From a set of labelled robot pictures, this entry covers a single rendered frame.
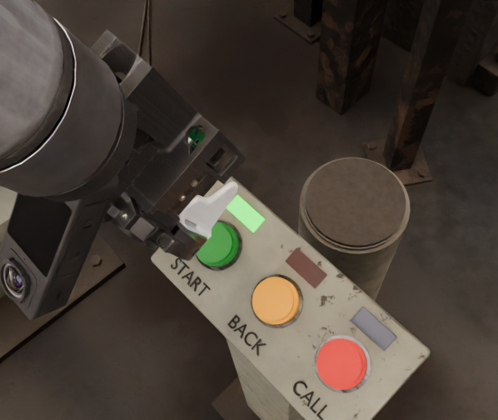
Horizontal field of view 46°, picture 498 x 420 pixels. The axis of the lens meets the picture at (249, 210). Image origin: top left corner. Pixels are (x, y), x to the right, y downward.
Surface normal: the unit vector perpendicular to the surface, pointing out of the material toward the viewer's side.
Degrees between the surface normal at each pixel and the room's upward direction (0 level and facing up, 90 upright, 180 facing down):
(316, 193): 0
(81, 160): 91
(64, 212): 52
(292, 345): 20
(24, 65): 79
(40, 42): 75
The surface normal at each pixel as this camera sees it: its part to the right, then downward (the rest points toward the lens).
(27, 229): -0.57, 0.23
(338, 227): -0.05, -0.46
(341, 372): -0.29, -0.22
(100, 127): 0.92, 0.18
